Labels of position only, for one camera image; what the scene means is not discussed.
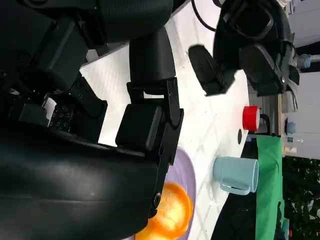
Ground green cloth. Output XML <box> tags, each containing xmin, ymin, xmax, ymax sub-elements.
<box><xmin>254</xmin><ymin>134</ymin><xmax>284</xmax><ymax>240</ymax></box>

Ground lilac plate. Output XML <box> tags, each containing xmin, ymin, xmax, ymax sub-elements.
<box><xmin>134</xmin><ymin>147</ymin><xmax>197</xmax><ymax>240</ymax></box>

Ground blue bowl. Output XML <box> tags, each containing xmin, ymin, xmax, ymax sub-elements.
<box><xmin>286</xmin><ymin>121</ymin><xmax>297</xmax><ymax>135</ymax></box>

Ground pale green mug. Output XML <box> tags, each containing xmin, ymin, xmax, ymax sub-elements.
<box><xmin>212</xmin><ymin>156</ymin><xmax>260</xmax><ymax>196</ymax></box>

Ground dark green plants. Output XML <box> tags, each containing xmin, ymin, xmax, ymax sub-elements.
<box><xmin>281</xmin><ymin>157</ymin><xmax>320</xmax><ymax>240</ymax></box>

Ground orange and white bread roll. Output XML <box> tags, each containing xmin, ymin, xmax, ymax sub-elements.
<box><xmin>136</xmin><ymin>182</ymin><xmax>195</xmax><ymax>238</ymax></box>

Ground red tape roll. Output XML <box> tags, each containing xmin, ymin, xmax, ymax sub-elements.
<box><xmin>242</xmin><ymin>105</ymin><xmax>261</xmax><ymax>131</ymax></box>

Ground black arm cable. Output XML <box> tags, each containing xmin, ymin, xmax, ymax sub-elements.
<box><xmin>191</xmin><ymin>0</ymin><xmax>217</xmax><ymax>33</ymax></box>

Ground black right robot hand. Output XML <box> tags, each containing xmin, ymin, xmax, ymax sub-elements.
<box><xmin>0</xmin><ymin>0</ymin><xmax>185</xmax><ymax>240</ymax></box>

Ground black handle frame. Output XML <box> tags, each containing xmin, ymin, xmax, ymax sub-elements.
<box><xmin>259</xmin><ymin>114</ymin><xmax>272</xmax><ymax>136</ymax></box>

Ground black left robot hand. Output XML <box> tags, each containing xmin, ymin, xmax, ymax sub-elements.
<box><xmin>187</xmin><ymin>0</ymin><xmax>301</xmax><ymax>97</ymax></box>

